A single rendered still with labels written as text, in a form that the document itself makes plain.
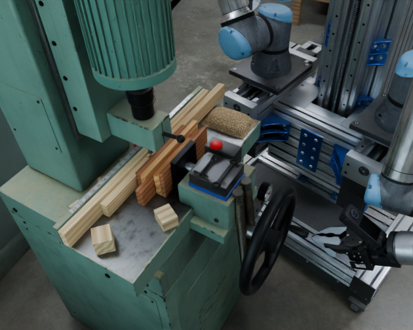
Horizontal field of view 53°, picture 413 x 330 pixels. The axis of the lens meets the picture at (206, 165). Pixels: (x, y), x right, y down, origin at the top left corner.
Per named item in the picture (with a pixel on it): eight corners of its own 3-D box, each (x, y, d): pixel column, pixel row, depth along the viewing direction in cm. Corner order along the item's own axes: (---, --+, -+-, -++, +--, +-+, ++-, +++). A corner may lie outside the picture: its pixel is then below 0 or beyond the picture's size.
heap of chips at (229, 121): (243, 139, 115) (243, 129, 113) (200, 124, 121) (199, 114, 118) (257, 121, 121) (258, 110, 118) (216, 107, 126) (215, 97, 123)
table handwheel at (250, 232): (240, 323, 94) (275, 209, 84) (167, 282, 102) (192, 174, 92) (280, 268, 119) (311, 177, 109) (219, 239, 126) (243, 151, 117)
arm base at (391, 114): (387, 100, 139) (395, 74, 132) (432, 118, 131) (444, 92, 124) (365, 122, 131) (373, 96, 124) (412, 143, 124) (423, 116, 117)
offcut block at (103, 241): (116, 251, 91) (112, 239, 88) (96, 255, 90) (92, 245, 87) (113, 234, 94) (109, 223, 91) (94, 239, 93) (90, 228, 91)
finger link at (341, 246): (323, 252, 103) (358, 255, 97) (320, 247, 102) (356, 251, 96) (330, 238, 106) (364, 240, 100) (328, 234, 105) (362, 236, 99)
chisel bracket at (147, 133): (157, 158, 99) (152, 130, 93) (111, 139, 105) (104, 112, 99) (174, 139, 103) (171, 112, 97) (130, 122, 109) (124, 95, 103)
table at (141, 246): (173, 321, 86) (170, 307, 81) (65, 257, 97) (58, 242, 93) (290, 146, 122) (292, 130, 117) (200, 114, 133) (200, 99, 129)
